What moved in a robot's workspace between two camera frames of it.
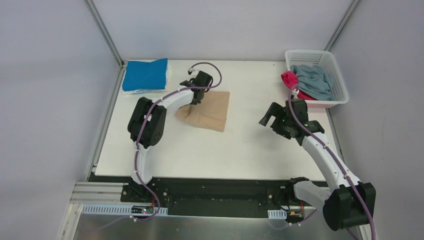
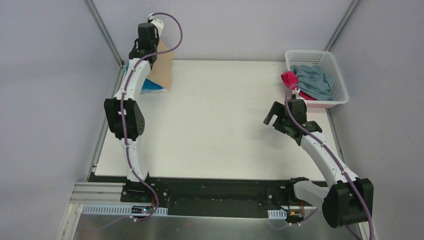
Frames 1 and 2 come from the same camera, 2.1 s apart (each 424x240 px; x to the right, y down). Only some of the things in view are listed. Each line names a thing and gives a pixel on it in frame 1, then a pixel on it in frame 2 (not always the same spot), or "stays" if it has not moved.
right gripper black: (276, 116) stays
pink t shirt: (290, 79) stays
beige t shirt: (211, 113) -> (161, 71)
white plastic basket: (323, 59) stays
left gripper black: (196, 96) -> (145, 41)
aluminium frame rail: (97, 192) stays
